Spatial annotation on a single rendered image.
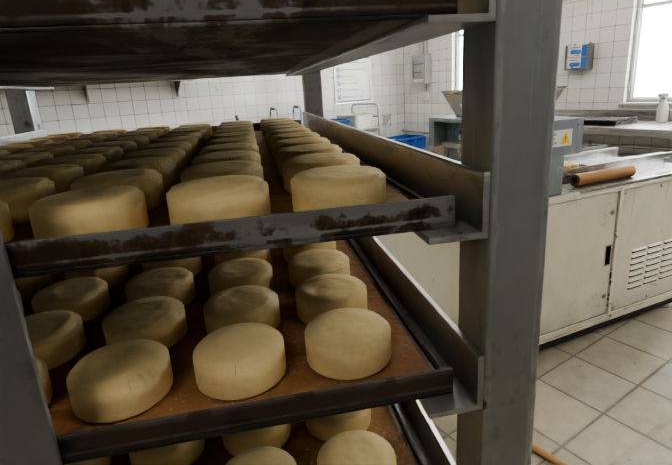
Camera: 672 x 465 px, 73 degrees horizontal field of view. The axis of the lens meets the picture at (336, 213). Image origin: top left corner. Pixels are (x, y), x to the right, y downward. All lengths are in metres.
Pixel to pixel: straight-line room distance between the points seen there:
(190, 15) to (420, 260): 1.98
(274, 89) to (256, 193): 6.10
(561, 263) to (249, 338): 2.26
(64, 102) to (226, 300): 5.40
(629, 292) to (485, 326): 2.75
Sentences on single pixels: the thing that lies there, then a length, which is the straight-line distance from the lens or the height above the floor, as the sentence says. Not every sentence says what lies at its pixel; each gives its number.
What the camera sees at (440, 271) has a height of 0.51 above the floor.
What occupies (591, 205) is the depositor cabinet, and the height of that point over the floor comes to 0.75.
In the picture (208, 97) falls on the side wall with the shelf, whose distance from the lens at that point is 5.98.
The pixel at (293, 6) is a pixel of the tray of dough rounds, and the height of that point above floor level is 1.41.
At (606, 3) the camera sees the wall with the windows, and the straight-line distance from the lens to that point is 5.73.
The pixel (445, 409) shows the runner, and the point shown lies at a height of 1.22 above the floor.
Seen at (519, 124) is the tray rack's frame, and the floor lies 1.36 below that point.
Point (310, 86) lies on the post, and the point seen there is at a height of 1.38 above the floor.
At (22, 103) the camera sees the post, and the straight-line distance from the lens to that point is 0.85.
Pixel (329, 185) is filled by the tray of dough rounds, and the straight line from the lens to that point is 0.22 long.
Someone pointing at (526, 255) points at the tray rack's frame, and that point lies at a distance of 0.23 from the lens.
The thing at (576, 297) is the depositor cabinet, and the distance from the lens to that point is 2.64.
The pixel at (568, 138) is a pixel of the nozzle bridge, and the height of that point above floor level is 1.09.
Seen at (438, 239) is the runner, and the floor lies 1.31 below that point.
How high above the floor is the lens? 1.38
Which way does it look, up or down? 15 degrees down
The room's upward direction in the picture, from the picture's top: 3 degrees counter-clockwise
